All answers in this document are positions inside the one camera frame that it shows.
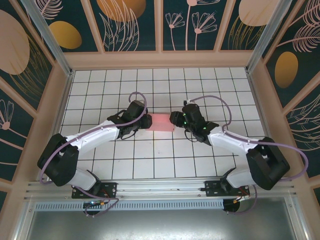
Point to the grey metal sheet panel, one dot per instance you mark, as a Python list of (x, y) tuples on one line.
[(160, 225)]

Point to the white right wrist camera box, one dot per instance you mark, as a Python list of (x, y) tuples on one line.
[(190, 101)]

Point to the aluminium side rail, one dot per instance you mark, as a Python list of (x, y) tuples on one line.
[(67, 86), (252, 92)]

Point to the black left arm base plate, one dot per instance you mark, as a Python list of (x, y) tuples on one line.
[(110, 190)]

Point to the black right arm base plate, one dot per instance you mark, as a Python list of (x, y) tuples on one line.
[(212, 188)]

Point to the aluminium profile rail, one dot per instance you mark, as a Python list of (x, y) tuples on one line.
[(160, 187)]

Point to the pink paper box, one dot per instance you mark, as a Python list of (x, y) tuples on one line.
[(161, 122)]

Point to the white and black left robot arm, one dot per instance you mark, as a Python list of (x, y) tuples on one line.
[(57, 165)]

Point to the aluminium corner post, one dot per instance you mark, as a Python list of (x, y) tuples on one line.
[(265, 37), (50, 40)]

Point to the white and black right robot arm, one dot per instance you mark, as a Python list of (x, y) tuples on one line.
[(267, 165)]

